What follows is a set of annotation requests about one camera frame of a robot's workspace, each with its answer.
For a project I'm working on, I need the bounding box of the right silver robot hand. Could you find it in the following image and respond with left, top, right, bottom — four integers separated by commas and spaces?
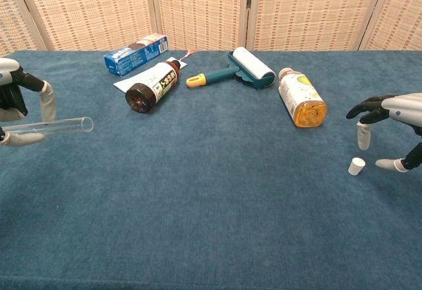
345, 92, 422, 173

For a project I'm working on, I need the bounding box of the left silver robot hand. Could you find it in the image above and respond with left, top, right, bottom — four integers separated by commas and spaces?
0, 57, 56, 148

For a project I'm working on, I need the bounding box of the clear glass test tube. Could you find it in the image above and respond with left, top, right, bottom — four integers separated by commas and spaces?
0, 116, 94, 136

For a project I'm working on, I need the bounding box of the small white tube cap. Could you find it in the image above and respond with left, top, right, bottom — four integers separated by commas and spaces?
347, 157, 366, 177

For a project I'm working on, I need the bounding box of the woven folding screen panel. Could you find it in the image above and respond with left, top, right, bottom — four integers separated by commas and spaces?
245, 0, 396, 52
150, 0, 253, 52
13, 0, 162, 52
0, 0, 47, 59
359, 0, 422, 52

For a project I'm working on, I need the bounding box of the yellow juice bottle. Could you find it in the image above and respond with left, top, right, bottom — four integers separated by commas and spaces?
278, 67, 328, 129

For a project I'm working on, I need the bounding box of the white paper card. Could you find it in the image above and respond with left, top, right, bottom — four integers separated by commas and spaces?
113, 57, 188, 93

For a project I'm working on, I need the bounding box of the blue cookie box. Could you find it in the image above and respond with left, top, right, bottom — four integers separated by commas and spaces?
104, 33, 169, 76

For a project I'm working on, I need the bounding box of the dark brown sauce bottle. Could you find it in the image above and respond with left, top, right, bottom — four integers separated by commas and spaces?
125, 61, 181, 114

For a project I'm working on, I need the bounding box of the teal lint roller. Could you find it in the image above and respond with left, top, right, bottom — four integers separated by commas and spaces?
185, 46, 276, 90

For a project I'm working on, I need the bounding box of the blue tablecloth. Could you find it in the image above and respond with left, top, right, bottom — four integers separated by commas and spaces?
0, 49, 422, 290

